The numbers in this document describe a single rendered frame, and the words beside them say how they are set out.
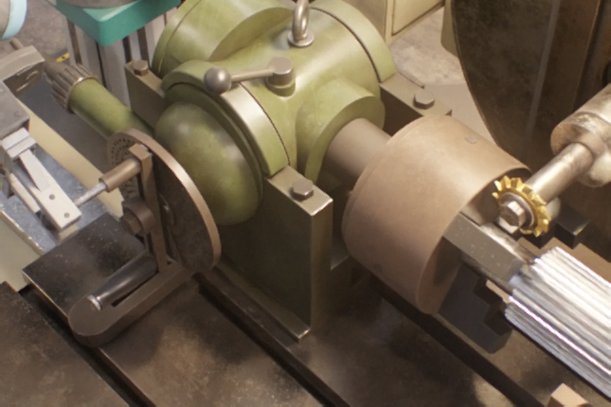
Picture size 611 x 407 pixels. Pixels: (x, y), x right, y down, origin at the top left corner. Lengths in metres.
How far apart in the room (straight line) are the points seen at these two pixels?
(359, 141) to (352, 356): 0.27
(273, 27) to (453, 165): 0.31
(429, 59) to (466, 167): 2.03
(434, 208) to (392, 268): 0.08
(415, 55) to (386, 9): 1.68
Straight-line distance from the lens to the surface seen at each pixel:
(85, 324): 1.38
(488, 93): 1.44
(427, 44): 3.23
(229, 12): 1.32
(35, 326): 1.43
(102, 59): 2.48
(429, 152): 1.17
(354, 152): 1.25
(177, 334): 1.39
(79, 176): 1.97
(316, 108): 1.25
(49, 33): 3.32
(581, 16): 1.26
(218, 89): 1.19
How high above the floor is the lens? 2.16
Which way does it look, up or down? 49 degrees down
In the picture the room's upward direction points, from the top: straight up
